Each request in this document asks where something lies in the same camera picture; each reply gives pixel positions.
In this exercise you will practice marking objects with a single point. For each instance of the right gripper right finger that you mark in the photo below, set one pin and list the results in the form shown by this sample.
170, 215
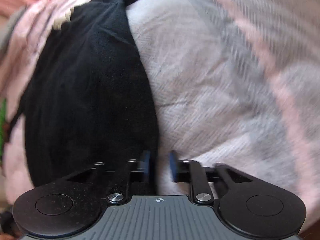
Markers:
246, 205

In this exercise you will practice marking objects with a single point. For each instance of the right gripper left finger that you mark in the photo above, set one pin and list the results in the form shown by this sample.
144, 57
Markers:
69, 206

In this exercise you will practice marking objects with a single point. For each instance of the black garment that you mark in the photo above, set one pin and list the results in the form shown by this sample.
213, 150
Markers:
89, 98

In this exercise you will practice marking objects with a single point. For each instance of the green cloth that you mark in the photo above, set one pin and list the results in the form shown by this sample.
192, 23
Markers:
3, 124

